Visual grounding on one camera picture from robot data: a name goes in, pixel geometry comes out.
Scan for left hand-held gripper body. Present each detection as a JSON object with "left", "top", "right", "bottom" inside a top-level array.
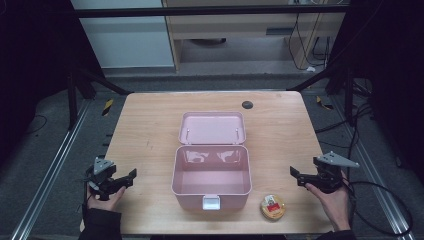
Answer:
[{"left": 85, "top": 155, "right": 118, "bottom": 201}]

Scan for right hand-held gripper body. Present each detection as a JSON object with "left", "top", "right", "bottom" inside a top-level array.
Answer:
[{"left": 312, "top": 150, "right": 361, "bottom": 195}]

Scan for round yellow tin red label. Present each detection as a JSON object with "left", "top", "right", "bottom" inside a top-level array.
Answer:
[{"left": 259, "top": 194, "right": 287, "bottom": 221}]

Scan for pink plastic storage box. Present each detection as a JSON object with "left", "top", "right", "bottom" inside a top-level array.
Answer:
[{"left": 171, "top": 110, "right": 253, "bottom": 212}]

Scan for person's left hand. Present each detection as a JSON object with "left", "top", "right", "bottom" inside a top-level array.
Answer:
[{"left": 86, "top": 184, "right": 127, "bottom": 212}]

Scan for person's right hand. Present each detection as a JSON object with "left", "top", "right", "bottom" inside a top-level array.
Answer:
[{"left": 304, "top": 170, "right": 353, "bottom": 232}]

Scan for yellow black striped tape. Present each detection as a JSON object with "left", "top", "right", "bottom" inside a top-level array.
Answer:
[
  {"left": 101, "top": 98, "right": 115, "bottom": 117},
  {"left": 315, "top": 95, "right": 334, "bottom": 111}
]

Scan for black metal stand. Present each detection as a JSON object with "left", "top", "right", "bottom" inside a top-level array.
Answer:
[
  {"left": 285, "top": 65, "right": 356, "bottom": 128},
  {"left": 66, "top": 67, "right": 133, "bottom": 132}
]

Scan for black curtain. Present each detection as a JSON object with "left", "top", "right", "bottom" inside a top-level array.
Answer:
[
  {"left": 328, "top": 0, "right": 424, "bottom": 184},
  {"left": 0, "top": 0, "right": 104, "bottom": 168}
]

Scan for white cabinet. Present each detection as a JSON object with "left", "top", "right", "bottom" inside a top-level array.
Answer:
[{"left": 70, "top": 0, "right": 176, "bottom": 70}]

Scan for light wooden desk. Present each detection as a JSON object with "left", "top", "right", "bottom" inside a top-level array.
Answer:
[{"left": 162, "top": 0, "right": 346, "bottom": 72}]

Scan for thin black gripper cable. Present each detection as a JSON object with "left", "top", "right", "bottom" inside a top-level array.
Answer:
[{"left": 79, "top": 174, "right": 93, "bottom": 216}]

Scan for aluminium floor rail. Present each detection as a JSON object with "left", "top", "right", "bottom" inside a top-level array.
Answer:
[
  {"left": 329, "top": 95, "right": 417, "bottom": 240},
  {"left": 9, "top": 99, "right": 92, "bottom": 240}
]

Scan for black floor cables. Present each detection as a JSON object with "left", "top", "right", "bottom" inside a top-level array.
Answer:
[{"left": 314, "top": 78, "right": 376, "bottom": 159}]

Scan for thick black gripper cable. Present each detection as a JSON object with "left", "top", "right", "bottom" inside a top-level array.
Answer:
[{"left": 343, "top": 178, "right": 414, "bottom": 237}]

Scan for thin black floor cable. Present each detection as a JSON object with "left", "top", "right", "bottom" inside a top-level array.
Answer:
[{"left": 23, "top": 114, "right": 49, "bottom": 135}]

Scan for black hanging desk cables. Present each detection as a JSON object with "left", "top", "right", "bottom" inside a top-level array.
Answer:
[{"left": 287, "top": 12, "right": 332, "bottom": 72}]

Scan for black horizontal frame bar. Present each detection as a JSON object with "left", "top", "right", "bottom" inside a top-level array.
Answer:
[{"left": 74, "top": 4, "right": 350, "bottom": 19}]

